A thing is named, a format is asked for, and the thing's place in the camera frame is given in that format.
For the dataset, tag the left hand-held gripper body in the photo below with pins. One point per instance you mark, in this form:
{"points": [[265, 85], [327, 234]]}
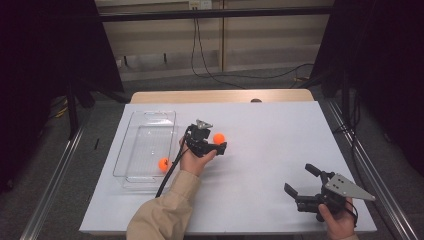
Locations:
{"points": [[199, 140]]}

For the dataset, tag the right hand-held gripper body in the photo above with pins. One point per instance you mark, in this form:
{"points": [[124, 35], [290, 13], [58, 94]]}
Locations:
{"points": [[346, 187]]}

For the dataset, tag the orange ping-pong ball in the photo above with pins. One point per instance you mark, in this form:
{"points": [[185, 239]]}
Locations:
{"points": [[163, 164], [218, 138]]}

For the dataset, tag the clear plastic container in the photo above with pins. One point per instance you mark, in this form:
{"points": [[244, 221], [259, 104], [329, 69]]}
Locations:
{"points": [[146, 143]]}

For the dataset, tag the person's left hand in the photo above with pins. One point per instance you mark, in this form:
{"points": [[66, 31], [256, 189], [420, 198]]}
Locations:
{"points": [[191, 163]]}

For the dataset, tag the person's right hand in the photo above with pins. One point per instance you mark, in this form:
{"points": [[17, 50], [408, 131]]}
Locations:
{"points": [[341, 225]]}

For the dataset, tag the white table sheet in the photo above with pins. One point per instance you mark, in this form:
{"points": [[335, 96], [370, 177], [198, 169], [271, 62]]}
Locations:
{"points": [[266, 150]]}

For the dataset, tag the dark round table grommet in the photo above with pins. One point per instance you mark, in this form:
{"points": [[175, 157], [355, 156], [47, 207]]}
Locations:
{"points": [[256, 100]]}

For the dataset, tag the small black floor object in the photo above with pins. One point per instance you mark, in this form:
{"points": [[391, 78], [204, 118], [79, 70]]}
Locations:
{"points": [[96, 143]]}

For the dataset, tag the black metal crossbar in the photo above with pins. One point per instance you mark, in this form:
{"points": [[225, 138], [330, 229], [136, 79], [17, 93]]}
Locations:
{"points": [[216, 13]]}

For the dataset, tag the black curtain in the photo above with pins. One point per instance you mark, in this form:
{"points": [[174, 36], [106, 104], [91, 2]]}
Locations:
{"points": [[393, 66], [40, 66]]}

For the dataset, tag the black metal stand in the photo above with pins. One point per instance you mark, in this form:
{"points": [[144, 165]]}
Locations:
{"points": [[72, 113]]}

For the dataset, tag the aluminium floor rail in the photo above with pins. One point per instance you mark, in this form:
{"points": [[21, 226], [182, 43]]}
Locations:
{"points": [[383, 193], [53, 191]]}

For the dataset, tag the white wall socket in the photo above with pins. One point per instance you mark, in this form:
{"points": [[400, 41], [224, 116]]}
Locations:
{"points": [[200, 4]]}

